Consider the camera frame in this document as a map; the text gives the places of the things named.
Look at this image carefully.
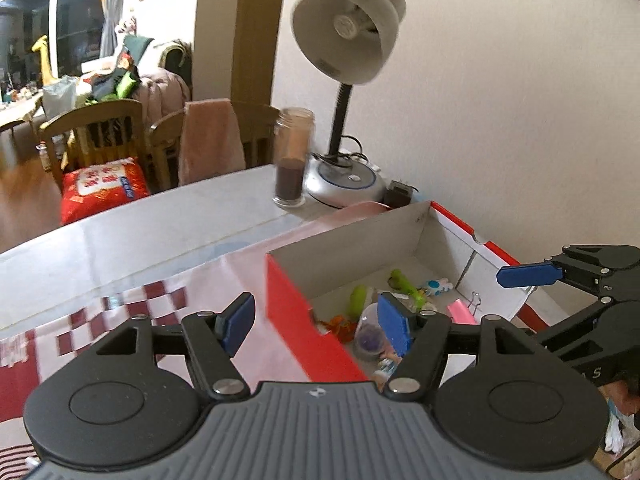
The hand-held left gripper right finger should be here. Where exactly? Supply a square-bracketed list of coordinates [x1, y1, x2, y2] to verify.
[377, 291, 541, 403]

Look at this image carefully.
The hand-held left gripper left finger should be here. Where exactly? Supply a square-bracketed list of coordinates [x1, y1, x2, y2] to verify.
[95, 292, 256, 401]

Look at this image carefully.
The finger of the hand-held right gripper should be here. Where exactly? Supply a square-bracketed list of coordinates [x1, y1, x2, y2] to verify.
[530, 300, 619, 356]
[496, 245, 640, 304]

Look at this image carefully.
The clear capsule with purple toy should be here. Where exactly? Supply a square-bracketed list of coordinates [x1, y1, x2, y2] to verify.
[352, 302, 397, 362]

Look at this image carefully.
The green marker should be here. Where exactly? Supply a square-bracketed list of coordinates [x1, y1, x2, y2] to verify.
[389, 270, 429, 307]

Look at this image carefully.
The small green toy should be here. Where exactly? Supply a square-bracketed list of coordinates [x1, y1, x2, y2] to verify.
[349, 285, 369, 319]

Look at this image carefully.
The white and blue toy figure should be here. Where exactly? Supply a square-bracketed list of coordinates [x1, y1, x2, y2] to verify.
[417, 277, 454, 297]

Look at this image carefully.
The red cardboard box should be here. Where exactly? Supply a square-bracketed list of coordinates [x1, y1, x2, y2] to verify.
[265, 200, 539, 386]

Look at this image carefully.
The orange plastic toy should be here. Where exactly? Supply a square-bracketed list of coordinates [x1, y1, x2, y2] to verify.
[316, 314, 359, 344]

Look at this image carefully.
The red and white printed tablecloth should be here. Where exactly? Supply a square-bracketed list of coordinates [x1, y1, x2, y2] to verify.
[0, 200, 392, 467]

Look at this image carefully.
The black power adapter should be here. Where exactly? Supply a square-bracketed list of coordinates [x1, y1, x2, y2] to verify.
[383, 180, 415, 210]

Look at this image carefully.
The glass jar with brown powder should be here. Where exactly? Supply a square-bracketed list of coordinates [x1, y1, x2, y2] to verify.
[272, 107, 317, 210]

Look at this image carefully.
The pink towel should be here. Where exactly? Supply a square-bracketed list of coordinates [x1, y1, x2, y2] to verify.
[178, 100, 247, 187]

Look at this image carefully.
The red printed bag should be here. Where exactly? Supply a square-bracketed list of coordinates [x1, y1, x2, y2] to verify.
[60, 156, 151, 226]

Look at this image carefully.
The wooden chair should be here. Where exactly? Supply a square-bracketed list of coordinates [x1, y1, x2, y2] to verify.
[39, 99, 146, 192]
[147, 100, 281, 192]

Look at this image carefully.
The sofa with piled clothes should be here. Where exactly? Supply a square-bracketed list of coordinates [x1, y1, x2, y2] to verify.
[79, 34, 194, 122]

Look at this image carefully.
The light blue bag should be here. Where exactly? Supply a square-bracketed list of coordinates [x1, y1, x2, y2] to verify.
[42, 75, 79, 122]

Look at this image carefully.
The grey desk lamp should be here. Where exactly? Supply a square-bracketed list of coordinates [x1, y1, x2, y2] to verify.
[291, 0, 407, 210]

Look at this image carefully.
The wooden coffee table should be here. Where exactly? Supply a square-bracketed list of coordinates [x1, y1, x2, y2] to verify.
[0, 91, 44, 132]

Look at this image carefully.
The yellow giraffe toy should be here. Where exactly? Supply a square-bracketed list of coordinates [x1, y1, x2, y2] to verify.
[31, 35, 57, 87]

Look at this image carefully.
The blue curtain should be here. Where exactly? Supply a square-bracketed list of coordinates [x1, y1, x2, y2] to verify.
[100, 0, 129, 59]

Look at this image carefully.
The glass balcony door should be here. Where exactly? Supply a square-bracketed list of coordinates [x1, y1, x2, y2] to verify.
[0, 0, 107, 92]

